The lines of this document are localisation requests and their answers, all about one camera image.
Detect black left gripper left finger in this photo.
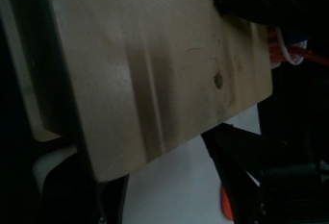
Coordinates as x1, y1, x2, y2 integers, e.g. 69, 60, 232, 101
41, 152, 131, 224

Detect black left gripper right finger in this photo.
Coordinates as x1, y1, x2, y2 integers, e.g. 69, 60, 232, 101
201, 121, 269, 224

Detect flat orange dough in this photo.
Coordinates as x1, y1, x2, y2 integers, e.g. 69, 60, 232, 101
220, 183, 237, 222

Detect wooden drawer cabinet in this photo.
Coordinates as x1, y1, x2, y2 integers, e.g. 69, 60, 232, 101
0, 0, 276, 184

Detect red plastic cup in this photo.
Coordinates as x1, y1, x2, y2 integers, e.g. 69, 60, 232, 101
267, 27, 311, 68

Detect white cutting board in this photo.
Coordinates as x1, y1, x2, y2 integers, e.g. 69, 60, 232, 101
32, 104, 264, 224

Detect red handled tool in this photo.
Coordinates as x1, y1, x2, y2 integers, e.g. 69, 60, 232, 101
291, 44, 329, 68

